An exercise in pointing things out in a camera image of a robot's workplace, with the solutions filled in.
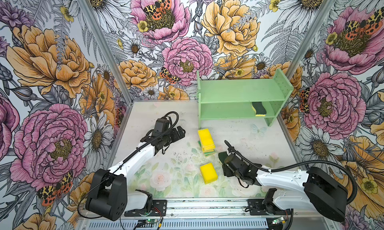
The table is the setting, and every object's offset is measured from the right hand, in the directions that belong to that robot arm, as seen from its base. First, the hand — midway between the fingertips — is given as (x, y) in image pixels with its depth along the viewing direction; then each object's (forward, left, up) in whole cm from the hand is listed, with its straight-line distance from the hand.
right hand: (228, 171), depth 87 cm
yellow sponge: (+14, +12, +9) cm, 21 cm away
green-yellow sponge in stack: (+9, +12, +4) cm, 15 cm away
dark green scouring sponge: (+35, -24, +13) cm, 45 cm away
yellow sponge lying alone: (-3, +12, +5) cm, 13 cm away
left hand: (+15, +28, +13) cm, 34 cm away
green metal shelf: (+62, -3, -2) cm, 62 cm away
